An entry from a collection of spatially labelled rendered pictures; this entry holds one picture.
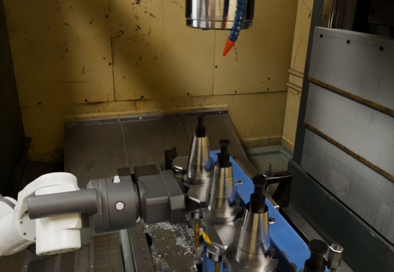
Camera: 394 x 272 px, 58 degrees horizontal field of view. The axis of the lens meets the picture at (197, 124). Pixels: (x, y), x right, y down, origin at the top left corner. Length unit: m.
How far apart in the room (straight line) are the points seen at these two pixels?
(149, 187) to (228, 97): 1.48
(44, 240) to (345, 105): 0.89
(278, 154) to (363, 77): 1.23
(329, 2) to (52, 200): 0.99
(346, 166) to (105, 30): 1.24
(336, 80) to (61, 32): 1.24
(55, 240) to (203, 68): 1.50
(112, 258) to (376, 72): 0.93
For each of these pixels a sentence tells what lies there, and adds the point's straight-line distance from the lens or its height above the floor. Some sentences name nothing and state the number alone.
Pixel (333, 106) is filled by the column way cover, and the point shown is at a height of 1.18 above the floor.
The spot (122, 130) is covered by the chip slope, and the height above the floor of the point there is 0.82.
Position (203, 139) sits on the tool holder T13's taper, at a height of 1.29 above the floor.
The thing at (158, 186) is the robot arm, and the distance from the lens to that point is 0.62.
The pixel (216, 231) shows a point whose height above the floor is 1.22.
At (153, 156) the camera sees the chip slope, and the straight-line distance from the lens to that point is 1.77.
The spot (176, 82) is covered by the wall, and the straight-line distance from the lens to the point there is 1.93.
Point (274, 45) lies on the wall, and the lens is 2.09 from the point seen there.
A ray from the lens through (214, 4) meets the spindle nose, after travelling 0.78.
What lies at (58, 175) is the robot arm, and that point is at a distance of 0.61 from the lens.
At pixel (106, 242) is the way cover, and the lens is 1.28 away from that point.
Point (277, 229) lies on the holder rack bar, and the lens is 0.50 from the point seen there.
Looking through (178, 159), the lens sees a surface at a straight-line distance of 0.68.
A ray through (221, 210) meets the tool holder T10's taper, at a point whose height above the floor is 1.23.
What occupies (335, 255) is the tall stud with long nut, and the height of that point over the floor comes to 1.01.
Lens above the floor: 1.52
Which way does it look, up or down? 21 degrees down
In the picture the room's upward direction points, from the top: 1 degrees clockwise
